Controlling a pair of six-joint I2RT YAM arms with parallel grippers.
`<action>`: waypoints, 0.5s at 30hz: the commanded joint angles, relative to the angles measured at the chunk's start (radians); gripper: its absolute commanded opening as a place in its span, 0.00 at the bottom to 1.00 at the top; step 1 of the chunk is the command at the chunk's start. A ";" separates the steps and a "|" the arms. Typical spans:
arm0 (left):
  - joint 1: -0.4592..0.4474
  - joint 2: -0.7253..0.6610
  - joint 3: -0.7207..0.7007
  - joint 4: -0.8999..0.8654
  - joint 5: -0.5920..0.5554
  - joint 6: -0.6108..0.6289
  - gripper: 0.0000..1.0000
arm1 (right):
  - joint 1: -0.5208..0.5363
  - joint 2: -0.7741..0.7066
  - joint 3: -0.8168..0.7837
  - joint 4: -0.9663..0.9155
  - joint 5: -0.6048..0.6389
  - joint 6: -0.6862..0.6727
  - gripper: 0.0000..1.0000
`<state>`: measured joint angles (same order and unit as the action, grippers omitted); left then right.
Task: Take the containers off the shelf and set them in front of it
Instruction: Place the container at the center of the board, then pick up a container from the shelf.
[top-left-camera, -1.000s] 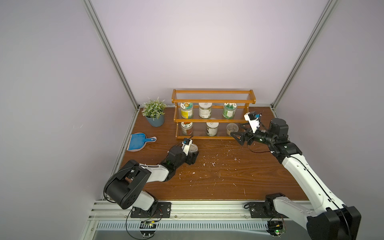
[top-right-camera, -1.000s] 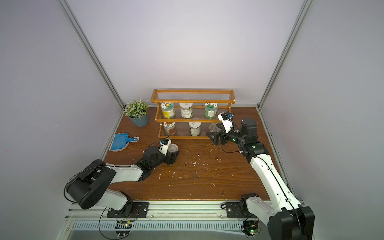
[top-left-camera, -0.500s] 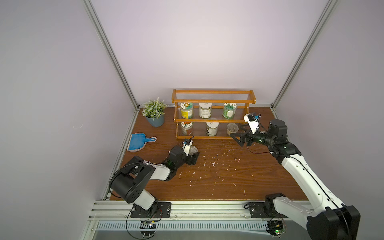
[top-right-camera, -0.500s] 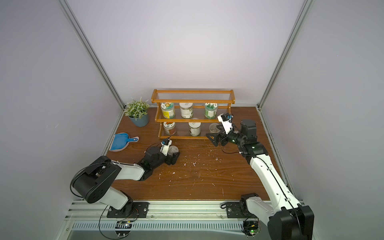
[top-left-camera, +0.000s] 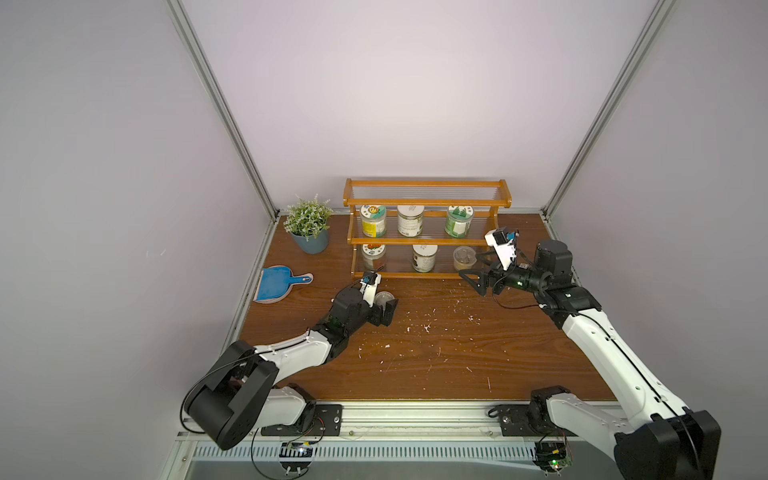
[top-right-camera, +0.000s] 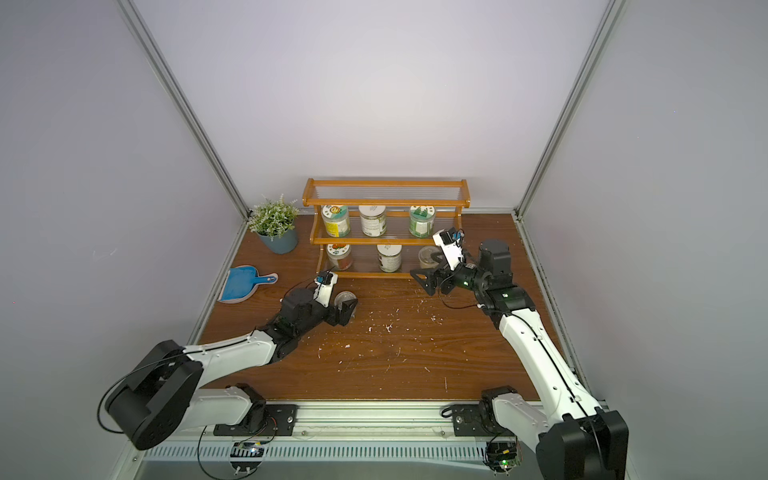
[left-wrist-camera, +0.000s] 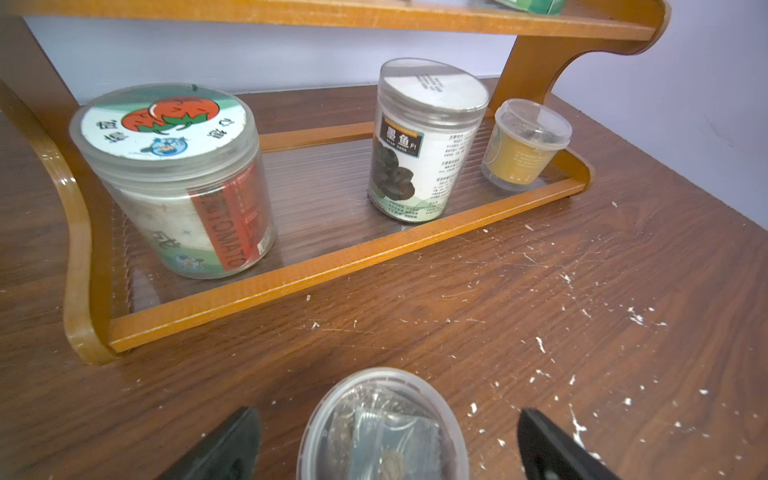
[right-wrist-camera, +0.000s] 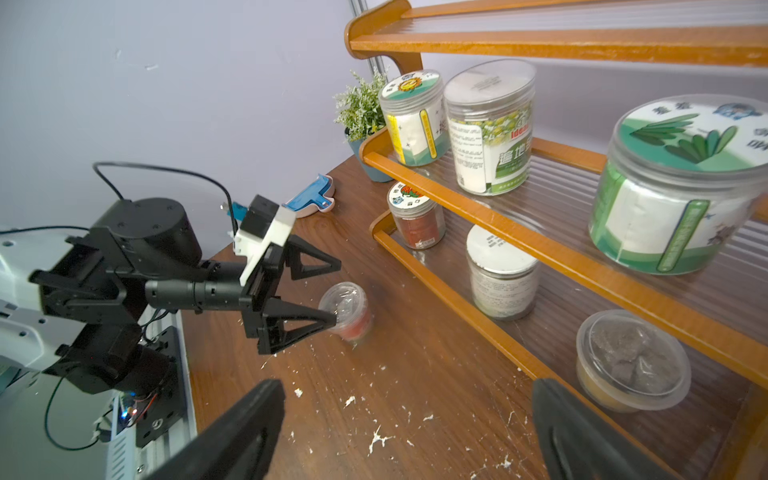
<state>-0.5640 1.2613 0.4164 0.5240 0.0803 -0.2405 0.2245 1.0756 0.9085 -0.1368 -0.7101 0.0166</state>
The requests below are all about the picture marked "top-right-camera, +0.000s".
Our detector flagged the small clear cup dark contents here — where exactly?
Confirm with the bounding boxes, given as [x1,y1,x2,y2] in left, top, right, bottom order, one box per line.
[334,291,358,321]

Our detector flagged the tomato lid seed jar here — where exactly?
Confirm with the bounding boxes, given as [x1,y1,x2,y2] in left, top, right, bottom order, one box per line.
[326,244,354,271]

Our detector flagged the green tree lid seed jar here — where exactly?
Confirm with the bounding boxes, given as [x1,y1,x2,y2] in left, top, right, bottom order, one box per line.
[409,205,436,238]

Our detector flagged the white lid seed jar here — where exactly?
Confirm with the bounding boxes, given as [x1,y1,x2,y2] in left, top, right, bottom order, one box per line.
[358,205,387,237]

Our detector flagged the sunflower lid seed jar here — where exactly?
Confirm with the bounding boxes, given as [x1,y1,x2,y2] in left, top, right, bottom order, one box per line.
[321,205,351,238]

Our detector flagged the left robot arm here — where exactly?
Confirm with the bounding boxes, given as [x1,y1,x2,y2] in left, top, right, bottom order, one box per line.
[97,289,358,451]

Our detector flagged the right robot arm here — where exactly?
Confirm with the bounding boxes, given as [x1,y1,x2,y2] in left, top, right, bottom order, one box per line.
[411,229,629,479]

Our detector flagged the white label jar bottom shelf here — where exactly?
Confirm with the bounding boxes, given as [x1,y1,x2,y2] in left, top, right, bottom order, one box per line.
[376,244,402,273]

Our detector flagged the orange wooden three-tier shelf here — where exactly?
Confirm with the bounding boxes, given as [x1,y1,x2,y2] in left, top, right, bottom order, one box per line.
[302,178,471,280]

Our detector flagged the small yellow clear-lid cup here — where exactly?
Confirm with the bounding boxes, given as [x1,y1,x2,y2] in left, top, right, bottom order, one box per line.
[418,246,442,269]

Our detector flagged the blue dustpan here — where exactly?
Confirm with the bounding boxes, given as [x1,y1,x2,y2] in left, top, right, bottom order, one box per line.
[217,265,279,304]

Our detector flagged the potted green plant blue pot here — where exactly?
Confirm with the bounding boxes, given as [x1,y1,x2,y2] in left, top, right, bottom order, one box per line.
[247,195,300,255]

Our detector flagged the left controller board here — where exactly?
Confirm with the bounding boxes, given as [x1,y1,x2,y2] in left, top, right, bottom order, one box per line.
[229,441,266,478]

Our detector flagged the controller board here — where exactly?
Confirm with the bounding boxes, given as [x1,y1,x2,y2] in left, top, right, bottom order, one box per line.
[229,441,266,478]
[484,441,521,475]

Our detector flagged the right controller board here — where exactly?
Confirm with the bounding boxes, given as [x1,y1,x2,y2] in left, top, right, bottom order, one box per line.
[484,441,521,475]

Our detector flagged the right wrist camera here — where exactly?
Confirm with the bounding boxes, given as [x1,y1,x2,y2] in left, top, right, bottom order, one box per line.
[433,228,466,271]

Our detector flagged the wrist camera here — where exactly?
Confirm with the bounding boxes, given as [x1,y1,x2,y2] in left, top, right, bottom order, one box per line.
[433,228,466,271]
[313,270,338,308]

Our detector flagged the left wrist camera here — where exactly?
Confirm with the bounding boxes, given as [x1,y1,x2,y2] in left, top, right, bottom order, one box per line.
[313,270,338,308]

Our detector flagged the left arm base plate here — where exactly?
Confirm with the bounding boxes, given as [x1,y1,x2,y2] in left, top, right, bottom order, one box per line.
[213,403,299,437]

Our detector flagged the aluminium front rail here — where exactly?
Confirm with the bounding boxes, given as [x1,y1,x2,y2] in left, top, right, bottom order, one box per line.
[114,400,539,479]

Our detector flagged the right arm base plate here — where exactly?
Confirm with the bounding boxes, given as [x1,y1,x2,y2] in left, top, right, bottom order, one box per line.
[440,401,537,437]

